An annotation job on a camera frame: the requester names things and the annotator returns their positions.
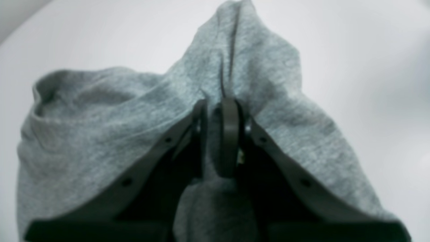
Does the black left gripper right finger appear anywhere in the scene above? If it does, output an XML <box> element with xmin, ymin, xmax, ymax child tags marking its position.
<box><xmin>215</xmin><ymin>98</ymin><xmax>412</xmax><ymax>242</ymax></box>

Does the grey t-shirt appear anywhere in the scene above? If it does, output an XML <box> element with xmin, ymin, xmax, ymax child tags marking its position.
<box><xmin>17</xmin><ymin>0</ymin><xmax>396</xmax><ymax>242</ymax></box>

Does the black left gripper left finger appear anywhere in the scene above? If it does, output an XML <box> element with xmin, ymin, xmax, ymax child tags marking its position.
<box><xmin>25</xmin><ymin>99</ymin><xmax>207</xmax><ymax>242</ymax></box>

